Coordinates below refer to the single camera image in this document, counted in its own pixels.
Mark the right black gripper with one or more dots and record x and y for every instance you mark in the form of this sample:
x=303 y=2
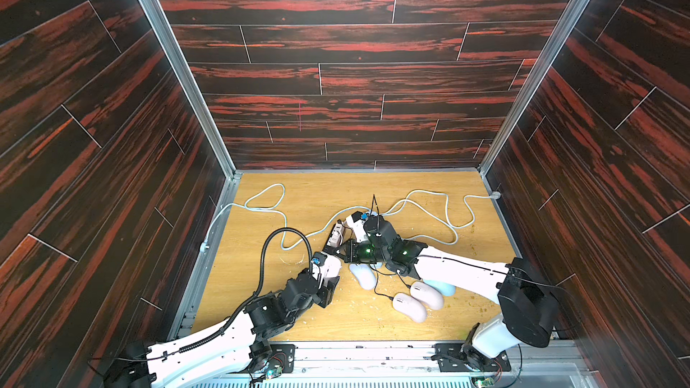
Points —
x=355 y=251

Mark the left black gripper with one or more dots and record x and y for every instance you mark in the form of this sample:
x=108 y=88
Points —
x=326 y=295

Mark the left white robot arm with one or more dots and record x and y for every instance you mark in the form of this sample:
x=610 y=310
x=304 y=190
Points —
x=231 y=346

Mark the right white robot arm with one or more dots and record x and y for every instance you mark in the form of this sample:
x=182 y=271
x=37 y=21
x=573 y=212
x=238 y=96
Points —
x=528 y=305

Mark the white mouse centre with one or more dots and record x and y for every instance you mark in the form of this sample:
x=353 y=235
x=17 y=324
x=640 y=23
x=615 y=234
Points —
x=364 y=275

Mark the pink mouse rear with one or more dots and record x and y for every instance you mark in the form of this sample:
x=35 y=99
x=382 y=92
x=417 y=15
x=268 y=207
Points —
x=428 y=295

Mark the light blue mouse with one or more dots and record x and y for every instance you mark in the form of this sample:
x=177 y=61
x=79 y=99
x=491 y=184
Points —
x=445 y=289

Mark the black power strip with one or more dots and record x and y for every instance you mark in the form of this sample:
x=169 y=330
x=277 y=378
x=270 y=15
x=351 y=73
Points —
x=335 y=239

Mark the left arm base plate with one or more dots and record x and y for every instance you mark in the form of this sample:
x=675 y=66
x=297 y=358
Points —
x=272 y=359

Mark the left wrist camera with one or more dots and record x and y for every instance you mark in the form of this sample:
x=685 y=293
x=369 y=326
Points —
x=325 y=266

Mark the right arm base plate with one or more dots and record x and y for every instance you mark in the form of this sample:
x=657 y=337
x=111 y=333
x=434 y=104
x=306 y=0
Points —
x=454 y=358

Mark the aluminium frame left post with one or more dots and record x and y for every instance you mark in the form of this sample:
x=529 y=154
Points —
x=206 y=249

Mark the aluminium frame post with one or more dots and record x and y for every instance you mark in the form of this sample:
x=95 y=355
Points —
x=570 y=16
x=206 y=249

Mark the aluminium frame right post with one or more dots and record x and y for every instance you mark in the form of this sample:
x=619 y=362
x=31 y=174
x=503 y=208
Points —
x=570 y=16

